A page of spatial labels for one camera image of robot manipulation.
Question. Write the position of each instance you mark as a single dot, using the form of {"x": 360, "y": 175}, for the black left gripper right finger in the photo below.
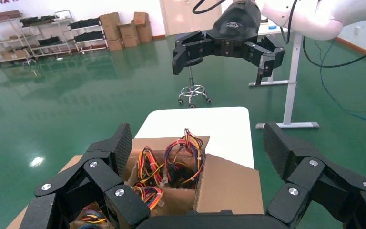
{"x": 315, "y": 177}

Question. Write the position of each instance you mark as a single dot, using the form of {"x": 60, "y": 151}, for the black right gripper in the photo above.
{"x": 236, "y": 22}

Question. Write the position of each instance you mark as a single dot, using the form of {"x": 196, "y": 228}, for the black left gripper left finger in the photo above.
{"x": 101, "y": 177}

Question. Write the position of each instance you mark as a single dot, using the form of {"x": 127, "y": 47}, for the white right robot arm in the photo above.
{"x": 322, "y": 19}

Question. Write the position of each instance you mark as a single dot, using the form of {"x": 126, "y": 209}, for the cardboard box with dividers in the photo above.
{"x": 230, "y": 186}

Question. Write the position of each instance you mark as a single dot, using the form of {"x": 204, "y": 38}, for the black round stool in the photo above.
{"x": 193, "y": 62}

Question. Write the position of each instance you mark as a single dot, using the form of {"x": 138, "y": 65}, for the small blue object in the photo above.
{"x": 272, "y": 27}

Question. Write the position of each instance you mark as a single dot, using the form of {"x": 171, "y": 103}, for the cream door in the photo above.
{"x": 183, "y": 15}

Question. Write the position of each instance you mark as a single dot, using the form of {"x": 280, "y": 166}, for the medium cardboard carton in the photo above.
{"x": 145, "y": 33}

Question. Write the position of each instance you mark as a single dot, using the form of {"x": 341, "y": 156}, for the small cardboard carton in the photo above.
{"x": 141, "y": 18}
{"x": 116, "y": 45}

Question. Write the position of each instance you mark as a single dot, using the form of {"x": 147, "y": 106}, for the open cardboard carton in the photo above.
{"x": 129, "y": 34}

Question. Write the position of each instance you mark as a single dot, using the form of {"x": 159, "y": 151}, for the tall cardboard carton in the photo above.
{"x": 110, "y": 27}

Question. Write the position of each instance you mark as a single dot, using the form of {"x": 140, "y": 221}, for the small white shelf rack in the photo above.
{"x": 91, "y": 48}

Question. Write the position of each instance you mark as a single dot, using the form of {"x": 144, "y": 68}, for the white tube shelf rack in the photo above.
{"x": 52, "y": 53}

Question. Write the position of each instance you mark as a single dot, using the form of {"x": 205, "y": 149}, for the black tray stack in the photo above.
{"x": 48, "y": 41}
{"x": 84, "y": 23}
{"x": 39, "y": 20}
{"x": 89, "y": 36}

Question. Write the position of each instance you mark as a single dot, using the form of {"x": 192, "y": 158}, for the metal shelf rack with cartons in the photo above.
{"x": 3, "y": 21}

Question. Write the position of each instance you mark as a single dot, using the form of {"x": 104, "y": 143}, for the flat brown cartons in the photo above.
{"x": 7, "y": 14}

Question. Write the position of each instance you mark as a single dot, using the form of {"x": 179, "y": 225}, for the white desk frame legs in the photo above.
{"x": 292, "y": 79}

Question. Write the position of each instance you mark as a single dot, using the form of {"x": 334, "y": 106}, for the white wall socket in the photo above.
{"x": 357, "y": 30}

